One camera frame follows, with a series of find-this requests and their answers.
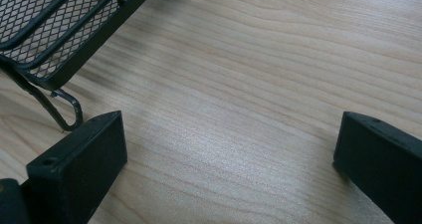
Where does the black wire basket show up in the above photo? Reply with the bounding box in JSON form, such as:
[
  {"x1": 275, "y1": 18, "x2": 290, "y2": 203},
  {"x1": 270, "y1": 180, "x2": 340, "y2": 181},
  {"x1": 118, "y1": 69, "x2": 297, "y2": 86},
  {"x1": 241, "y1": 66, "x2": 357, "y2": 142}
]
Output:
[{"x1": 0, "y1": 0, "x2": 161, "y2": 132}]

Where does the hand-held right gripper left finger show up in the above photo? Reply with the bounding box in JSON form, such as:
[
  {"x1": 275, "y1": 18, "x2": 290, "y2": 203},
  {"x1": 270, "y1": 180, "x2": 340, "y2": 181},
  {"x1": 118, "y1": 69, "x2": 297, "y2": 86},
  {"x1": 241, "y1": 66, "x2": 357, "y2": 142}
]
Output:
[{"x1": 25, "y1": 111, "x2": 128, "y2": 224}]

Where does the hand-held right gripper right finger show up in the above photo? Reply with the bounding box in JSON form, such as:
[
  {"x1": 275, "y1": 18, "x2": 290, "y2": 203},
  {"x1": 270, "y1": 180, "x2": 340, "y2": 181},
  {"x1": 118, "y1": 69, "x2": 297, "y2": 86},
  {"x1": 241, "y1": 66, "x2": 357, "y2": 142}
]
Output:
[{"x1": 331, "y1": 111, "x2": 422, "y2": 224}]

